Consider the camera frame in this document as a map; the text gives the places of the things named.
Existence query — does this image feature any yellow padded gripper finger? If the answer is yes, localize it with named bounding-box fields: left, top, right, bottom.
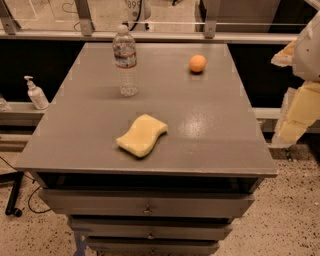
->
left=272, top=81, right=320, bottom=146
left=271, top=40, right=296, bottom=67

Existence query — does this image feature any white pump dispenser bottle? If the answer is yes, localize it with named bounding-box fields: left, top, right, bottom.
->
left=24, top=76, right=49, bottom=110

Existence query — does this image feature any bottom grey drawer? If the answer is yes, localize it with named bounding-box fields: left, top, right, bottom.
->
left=87, top=238, right=219, bottom=255

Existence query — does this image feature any white device behind glass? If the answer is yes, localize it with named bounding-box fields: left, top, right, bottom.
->
left=124, top=0, right=151, bottom=31

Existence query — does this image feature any grey drawer cabinet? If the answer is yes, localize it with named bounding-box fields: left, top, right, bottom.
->
left=16, top=43, right=276, bottom=256

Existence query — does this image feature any yellow sponge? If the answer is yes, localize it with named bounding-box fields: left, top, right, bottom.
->
left=116, top=114, right=168, bottom=158

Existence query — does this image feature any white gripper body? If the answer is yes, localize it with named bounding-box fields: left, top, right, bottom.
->
left=293, top=11, right=320, bottom=82

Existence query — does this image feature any black chair leg with caster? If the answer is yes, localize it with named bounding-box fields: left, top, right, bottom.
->
left=0, top=172, right=23, bottom=217

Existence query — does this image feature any grey drawer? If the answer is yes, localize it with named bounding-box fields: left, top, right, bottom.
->
left=68, top=218, right=232, bottom=240
left=87, top=238, right=219, bottom=255
left=39, top=189, right=254, bottom=218

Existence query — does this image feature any black floor cable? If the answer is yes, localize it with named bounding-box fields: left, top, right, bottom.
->
left=0, top=156, right=52, bottom=215

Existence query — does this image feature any top grey drawer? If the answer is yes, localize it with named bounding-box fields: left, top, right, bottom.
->
left=39, top=189, right=254, bottom=218

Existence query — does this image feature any metal railing frame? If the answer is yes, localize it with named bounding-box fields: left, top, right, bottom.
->
left=0, top=0, right=320, bottom=45

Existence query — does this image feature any orange ball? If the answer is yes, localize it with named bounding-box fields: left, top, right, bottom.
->
left=189, top=55, right=207, bottom=73

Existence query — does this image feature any clear plastic water bottle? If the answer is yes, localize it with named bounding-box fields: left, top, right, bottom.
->
left=112, top=25, right=138, bottom=97

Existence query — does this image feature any middle grey drawer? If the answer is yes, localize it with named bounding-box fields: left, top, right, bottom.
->
left=68, top=218, right=232, bottom=240

